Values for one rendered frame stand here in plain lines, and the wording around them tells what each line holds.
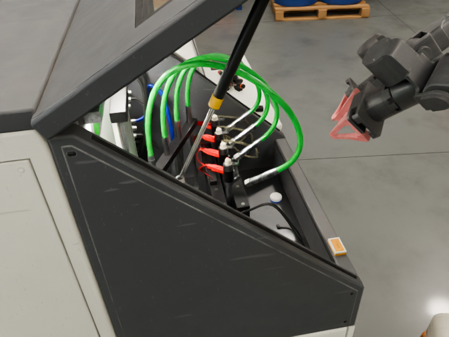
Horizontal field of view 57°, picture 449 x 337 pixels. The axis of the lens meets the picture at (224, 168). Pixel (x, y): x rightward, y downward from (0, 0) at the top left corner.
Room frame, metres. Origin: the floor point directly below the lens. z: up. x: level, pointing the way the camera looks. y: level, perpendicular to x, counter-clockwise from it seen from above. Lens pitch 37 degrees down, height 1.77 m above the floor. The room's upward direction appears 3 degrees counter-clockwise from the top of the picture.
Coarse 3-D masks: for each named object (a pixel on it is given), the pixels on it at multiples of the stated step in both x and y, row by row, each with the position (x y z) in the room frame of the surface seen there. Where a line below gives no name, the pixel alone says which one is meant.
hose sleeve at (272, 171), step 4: (272, 168) 0.80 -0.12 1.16; (276, 168) 0.79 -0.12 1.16; (264, 172) 0.80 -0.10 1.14; (268, 172) 0.79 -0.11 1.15; (272, 172) 0.79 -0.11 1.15; (276, 172) 0.78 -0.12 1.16; (256, 176) 0.80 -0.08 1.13; (260, 176) 0.80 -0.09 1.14; (264, 176) 0.79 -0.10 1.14; (268, 176) 0.79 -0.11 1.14; (272, 176) 0.79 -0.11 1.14; (252, 180) 0.80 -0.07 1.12; (256, 180) 0.80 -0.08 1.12; (260, 180) 0.79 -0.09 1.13; (252, 184) 0.80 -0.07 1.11
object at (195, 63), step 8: (184, 64) 0.84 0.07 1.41; (192, 64) 0.83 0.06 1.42; (200, 64) 0.83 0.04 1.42; (208, 64) 0.82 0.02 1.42; (216, 64) 0.82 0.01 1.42; (224, 64) 0.82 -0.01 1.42; (168, 72) 0.85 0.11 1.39; (240, 72) 0.81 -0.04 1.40; (160, 80) 0.85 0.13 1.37; (248, 80) 0.80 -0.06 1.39; (256, 80) 0.80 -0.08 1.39; (152, 88) 0.87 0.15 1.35; (264, 88) 0.79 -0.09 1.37; (152, 96) 0.86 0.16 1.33; (272, 96) 0.79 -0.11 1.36; (280, 96) 0.79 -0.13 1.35; (152, 104) 0.87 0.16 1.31; (280, 104) 0.78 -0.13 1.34; (288, 112) 0.78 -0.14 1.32; (296, 120) 0.78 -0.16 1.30; (296, 128) 0.77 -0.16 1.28; (152, 152) 0.87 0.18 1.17; (296, 152) 0.77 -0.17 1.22; (288, 160) 0.78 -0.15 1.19; (280, 168) 0.78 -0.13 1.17
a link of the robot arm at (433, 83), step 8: (448, 56) 0.60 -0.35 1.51; (440, 64) 0.60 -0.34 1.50; (448, 64) 0.59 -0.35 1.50; (432, 72) 0.60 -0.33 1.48; (440, 72) 0.58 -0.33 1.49; (448, 72) 0.57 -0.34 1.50; (432, 80) 0.58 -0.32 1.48; (440, 80) 0.56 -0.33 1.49; (448, 80) 0.56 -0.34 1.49; (424, 88) 0.58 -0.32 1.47; (432, 88) 0.57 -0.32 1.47; (440, 88) 0.56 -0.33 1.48; (448, 88) 0.55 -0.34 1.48
